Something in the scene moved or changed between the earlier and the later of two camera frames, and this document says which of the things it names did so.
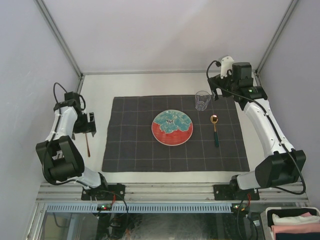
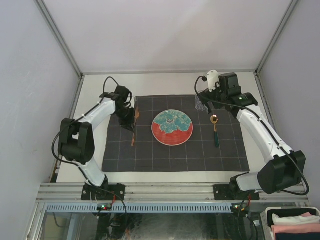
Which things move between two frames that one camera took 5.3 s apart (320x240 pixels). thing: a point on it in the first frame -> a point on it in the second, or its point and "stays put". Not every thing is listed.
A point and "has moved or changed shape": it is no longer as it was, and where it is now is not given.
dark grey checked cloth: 131,146 stays put
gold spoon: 214,119 stays put
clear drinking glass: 202,98 stays put
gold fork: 88,148 has moved or changed shape
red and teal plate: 172,127 stays put
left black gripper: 88,127 -> 129,123
